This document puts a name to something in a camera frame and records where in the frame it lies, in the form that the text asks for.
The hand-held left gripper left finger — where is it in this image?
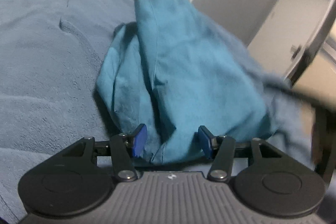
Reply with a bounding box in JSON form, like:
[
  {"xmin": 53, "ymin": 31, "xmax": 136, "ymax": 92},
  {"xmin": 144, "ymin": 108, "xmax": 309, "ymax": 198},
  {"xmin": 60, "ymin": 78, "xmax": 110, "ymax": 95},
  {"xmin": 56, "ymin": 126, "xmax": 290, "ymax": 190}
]
[{"xmin": 60, "ymin": 123, "xmax": 148, "ymax": 182}]

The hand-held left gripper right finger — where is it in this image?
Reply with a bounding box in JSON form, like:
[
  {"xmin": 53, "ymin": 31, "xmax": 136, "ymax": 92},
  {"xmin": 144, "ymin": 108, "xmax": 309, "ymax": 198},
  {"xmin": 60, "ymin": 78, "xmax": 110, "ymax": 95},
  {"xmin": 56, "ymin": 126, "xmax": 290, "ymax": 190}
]
[{"xmin": 197, "ymin": 125, "xmax": 282, "ymax": 182}]

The teal jacket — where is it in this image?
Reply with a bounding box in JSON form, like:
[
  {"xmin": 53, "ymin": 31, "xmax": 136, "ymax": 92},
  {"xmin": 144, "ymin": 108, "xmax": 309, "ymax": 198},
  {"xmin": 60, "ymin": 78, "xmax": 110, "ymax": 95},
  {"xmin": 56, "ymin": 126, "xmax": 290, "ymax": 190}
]
[{"xmin": 94, "ymin": 0, "xmax": 279, "ymax": 167}]

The blue fleece blanket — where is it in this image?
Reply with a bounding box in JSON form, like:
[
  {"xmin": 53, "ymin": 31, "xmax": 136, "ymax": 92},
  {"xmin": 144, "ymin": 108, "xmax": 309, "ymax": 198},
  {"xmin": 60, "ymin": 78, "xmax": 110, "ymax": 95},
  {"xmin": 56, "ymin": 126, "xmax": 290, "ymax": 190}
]
[{"xmin": 0, "ymin": 0, "xmax": 318, "ymax": 222}]

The white door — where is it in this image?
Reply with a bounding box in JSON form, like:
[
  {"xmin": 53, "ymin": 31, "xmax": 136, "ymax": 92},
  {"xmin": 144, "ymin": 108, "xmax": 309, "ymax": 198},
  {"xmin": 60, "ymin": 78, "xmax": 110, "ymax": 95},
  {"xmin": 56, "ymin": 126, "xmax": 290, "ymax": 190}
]
[{"xmin": 247, "ymin": 0, "xmax": 336, "ymax": 77}]

